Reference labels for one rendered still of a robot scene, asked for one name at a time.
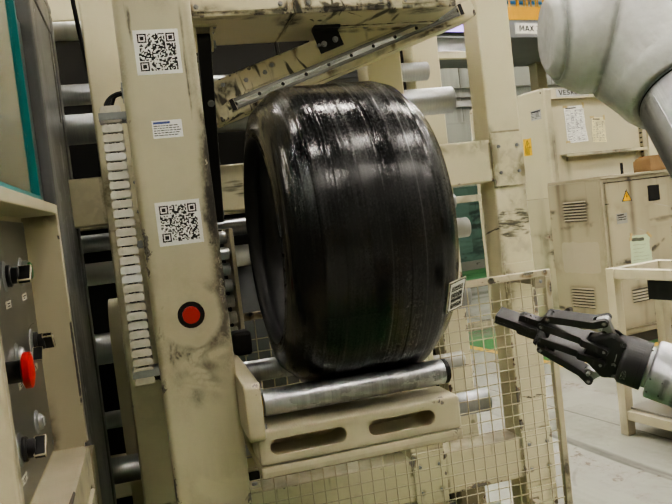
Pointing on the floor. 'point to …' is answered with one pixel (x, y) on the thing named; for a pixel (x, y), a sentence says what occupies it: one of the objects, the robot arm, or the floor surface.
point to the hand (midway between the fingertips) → (518, 321)
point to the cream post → (183, 265)
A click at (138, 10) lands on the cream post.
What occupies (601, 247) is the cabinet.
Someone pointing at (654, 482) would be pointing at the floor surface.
